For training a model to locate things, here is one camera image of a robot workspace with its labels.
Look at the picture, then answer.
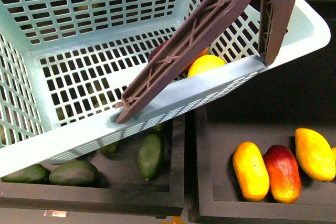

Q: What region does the yellow lemon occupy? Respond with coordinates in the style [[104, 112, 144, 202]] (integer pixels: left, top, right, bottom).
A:
[[187, 55, 226, 77]]

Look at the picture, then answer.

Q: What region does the brown basket handle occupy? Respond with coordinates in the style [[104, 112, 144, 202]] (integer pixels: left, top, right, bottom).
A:
[[117, 0, 296, 124]]

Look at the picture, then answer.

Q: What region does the light blue plastic basket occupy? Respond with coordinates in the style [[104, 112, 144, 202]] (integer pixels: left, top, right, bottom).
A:
[[0, 0, 331, 177]]

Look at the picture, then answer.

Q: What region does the green avocado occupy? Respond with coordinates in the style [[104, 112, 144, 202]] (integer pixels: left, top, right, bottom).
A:
[[49, 160, 100, 187], [1, 164, 50, 184], [137, 133, 165, 180]]

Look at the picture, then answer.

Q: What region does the black fruit display tray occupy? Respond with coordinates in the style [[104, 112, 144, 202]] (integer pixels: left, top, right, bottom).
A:
[[1, 0, 335, 223]]

